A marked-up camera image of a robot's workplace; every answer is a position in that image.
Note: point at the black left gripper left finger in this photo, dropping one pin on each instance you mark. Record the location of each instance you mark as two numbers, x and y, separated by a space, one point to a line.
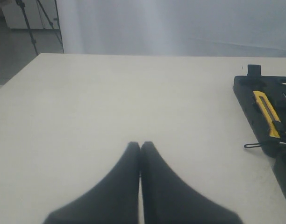
114 200

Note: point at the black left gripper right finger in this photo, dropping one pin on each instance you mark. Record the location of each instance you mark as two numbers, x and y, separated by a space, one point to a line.
167 199

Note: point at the yellow tape measure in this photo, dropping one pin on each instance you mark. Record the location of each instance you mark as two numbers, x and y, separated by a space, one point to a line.
273 144

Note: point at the yellow utility knife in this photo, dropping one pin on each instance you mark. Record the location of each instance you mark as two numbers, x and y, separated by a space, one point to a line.
268 112

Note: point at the black plastic tool case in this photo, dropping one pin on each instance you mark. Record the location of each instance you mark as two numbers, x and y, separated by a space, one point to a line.
275 89

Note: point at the black tripod stand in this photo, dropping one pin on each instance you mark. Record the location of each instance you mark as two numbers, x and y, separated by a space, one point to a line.
22 6

